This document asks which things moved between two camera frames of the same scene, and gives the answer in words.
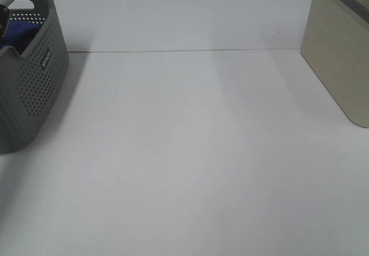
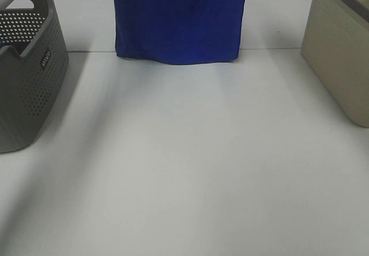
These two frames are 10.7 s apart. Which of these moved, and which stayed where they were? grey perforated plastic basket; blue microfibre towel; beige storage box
Moved: blue microfibre towel
Stayed: grey perforated plastic basket; beige storage box
